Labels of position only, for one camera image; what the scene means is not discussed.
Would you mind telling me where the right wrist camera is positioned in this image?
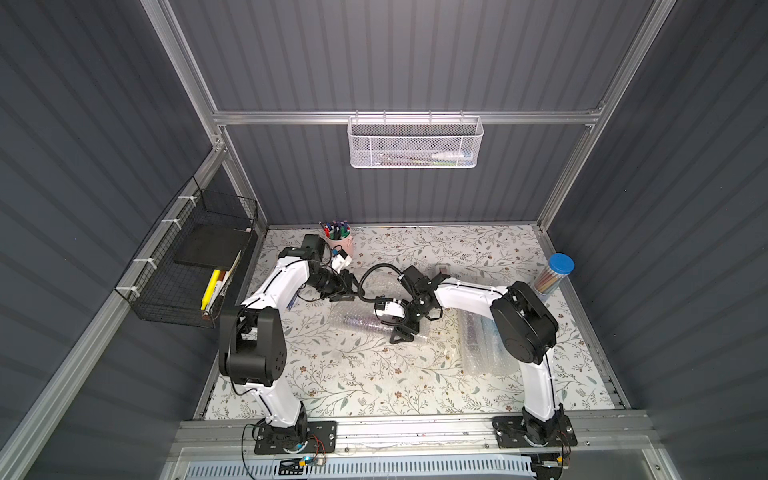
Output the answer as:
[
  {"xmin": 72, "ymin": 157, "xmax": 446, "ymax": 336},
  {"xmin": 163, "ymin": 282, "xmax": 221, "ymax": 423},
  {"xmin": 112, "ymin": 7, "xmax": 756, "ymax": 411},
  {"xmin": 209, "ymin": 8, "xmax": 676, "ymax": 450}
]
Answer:
[{"xmin": 374, "ymin": 299, "xmax": 407, "ymax": 319}]

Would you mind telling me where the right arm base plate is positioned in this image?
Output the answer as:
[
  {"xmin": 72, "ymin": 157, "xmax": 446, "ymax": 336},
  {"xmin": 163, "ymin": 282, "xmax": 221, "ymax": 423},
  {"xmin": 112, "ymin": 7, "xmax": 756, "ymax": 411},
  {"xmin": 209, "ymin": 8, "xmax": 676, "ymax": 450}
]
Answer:
[{"xmin": 491, "ymin": 411, "xmax": 578, "ymax": 449}]

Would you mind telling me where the white wire mesh basket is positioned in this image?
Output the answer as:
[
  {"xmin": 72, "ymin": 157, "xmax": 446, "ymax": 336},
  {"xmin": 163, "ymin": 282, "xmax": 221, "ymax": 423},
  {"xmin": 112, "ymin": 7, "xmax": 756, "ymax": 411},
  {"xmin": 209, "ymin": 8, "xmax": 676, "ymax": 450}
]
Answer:
[{"xmin": 347, "ymin": 114, "xmax": 484, "ymax": 169}]

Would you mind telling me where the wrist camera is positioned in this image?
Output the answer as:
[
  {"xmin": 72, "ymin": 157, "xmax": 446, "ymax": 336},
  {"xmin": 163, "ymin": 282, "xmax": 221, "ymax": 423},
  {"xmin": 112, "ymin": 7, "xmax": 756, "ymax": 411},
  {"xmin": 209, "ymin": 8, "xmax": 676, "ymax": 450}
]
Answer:
[
  {"xmin": 330, "ymin": 246, "xmax": 352, "ymax": 273},
  {"xmin": 374, "ymin": 299, "xmax": 407, "ymax": 319}
]

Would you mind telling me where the purple bottle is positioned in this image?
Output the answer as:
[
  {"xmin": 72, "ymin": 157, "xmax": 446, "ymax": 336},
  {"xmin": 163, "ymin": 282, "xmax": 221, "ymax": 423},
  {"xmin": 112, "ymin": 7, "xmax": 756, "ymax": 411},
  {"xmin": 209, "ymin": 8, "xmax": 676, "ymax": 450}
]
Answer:
[{"xmin": 342, "ymin": 315, "xmax": 393, "ymax": 334}]

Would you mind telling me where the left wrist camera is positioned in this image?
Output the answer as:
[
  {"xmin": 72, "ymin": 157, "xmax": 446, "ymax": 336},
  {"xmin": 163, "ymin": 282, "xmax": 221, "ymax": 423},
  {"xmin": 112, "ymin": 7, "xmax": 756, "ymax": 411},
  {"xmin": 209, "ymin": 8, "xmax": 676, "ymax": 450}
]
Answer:
[{"xmin": 330, "ymin": 246, "xmax": 352, "ymax": 273}]

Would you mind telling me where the black wire wall basket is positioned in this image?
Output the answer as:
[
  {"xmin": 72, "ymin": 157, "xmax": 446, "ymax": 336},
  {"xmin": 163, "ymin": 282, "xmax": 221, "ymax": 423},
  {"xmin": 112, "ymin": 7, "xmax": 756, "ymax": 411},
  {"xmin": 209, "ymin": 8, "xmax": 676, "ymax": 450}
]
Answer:
[{"xmin": 116, "ymin": 183, "xmax": 259, "ymax": 328}]

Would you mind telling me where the pink pen holder cup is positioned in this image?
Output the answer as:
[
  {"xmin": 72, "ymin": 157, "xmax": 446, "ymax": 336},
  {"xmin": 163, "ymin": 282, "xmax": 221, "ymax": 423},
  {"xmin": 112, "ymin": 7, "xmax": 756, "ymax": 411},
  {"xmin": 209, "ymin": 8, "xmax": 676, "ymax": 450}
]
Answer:
[{"xmin": 325, "ymin": 235, "xmax": 354, "ymax": 256}]

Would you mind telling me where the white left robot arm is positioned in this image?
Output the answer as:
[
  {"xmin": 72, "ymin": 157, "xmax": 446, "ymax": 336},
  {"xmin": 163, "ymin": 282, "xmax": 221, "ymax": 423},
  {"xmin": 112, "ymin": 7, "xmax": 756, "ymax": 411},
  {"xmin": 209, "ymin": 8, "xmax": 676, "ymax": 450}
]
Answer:
[{"xmin": 218, "ymin": 234, "xmax": 354, "ymax": 453}]

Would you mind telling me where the yellow highlighter marker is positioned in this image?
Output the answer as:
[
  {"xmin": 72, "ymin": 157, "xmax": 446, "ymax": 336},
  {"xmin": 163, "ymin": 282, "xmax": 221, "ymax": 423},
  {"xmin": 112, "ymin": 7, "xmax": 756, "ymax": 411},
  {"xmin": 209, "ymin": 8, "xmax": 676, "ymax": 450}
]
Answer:
[{"xmin": 200, "ymin": 269, "xmax": 222, "ymax": 311}]

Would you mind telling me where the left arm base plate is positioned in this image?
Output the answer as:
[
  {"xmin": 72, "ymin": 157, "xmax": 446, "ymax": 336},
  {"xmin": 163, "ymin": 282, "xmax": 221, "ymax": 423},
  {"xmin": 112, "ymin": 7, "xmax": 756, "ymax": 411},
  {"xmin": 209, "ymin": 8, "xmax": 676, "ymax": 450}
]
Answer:
[{"xmin": 252, "ymin": 421, "xmax": 338, "ymax": 455}]

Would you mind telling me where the blue children's book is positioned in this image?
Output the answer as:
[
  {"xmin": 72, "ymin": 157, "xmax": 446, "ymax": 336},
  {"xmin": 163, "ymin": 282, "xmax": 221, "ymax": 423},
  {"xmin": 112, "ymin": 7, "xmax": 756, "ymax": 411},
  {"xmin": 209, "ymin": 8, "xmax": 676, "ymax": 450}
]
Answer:
[{"xmin": 285, "ymin": 292, "xmax": 298, "ymax": 311}]

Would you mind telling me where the blue-lidded pencil tube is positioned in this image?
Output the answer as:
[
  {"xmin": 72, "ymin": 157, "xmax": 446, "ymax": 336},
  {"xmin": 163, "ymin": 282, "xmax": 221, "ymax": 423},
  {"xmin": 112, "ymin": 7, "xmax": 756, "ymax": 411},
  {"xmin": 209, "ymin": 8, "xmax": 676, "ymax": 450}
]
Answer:
[{"xmin": 533, "ymin": 253, "xmax": 575, "ymax": 296}]

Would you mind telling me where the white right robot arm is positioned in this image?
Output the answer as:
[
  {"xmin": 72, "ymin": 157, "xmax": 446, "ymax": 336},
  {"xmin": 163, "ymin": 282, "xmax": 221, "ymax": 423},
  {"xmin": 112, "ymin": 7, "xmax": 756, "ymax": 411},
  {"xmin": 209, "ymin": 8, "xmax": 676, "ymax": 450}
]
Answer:
[{"xmin": 374, "ymin": 266, "xmax": 568, "ymax": 446}]

